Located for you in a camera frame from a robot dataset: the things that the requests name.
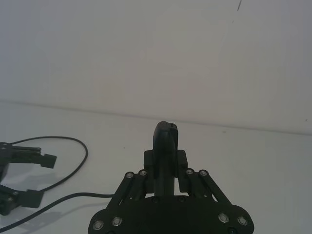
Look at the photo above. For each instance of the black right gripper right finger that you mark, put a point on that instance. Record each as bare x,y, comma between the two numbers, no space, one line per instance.
195,182

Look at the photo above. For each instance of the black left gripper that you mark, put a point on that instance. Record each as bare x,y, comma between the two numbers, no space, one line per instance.
3,173

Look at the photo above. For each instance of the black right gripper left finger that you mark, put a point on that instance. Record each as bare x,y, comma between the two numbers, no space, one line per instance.
162,151

